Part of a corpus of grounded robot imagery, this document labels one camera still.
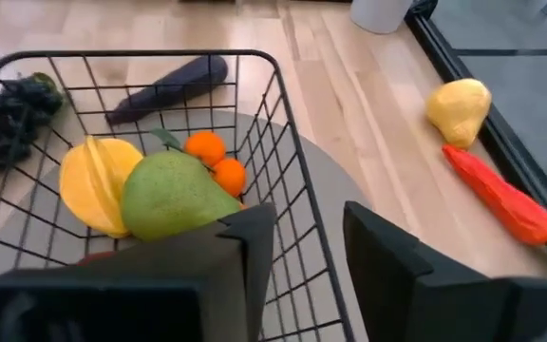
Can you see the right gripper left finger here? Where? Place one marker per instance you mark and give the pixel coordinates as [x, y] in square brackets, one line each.
[112, 299]

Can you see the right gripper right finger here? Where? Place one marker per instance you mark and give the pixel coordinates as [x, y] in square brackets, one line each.
[444, 309]

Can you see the yellow toy starfruit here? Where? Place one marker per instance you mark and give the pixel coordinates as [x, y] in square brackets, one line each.
[93, 180]

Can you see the green toy pear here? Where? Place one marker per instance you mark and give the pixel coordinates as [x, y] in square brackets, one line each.
[174, 195]

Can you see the orange toy carrot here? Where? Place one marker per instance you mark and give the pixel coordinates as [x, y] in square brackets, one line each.
[501, 199]

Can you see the round grey placemat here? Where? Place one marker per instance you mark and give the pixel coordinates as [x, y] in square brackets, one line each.
[335, 190]

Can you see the yellow toy pear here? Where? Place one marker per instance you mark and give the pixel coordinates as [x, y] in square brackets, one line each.
[458, 111]

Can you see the black toy grape bunch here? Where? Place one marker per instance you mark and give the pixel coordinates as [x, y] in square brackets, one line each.
[7, 119]

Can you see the purple toy eggplant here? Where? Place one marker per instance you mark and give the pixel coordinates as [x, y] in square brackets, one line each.
[174, 88]

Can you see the green plant in white pot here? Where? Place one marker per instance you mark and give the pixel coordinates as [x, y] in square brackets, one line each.
[380, 14]

